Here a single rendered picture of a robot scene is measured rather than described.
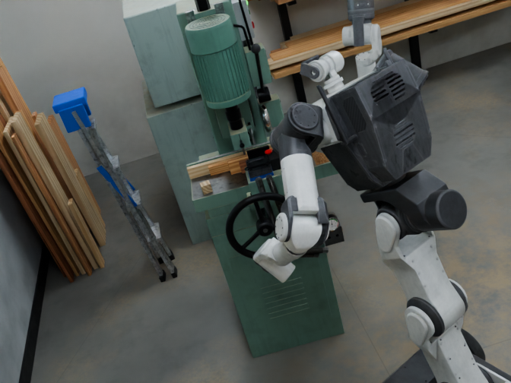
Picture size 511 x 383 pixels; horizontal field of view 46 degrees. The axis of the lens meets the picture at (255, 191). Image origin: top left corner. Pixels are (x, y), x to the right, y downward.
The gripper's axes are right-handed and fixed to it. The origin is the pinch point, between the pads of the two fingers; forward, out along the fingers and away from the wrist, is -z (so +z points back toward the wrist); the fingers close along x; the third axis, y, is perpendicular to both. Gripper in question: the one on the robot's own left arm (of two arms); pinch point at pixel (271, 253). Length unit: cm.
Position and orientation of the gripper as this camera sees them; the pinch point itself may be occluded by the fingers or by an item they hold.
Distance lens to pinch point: 208.5
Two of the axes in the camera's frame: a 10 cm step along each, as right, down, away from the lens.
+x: 9.6, -2.7, 0.0
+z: 0.0, 0.1, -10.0
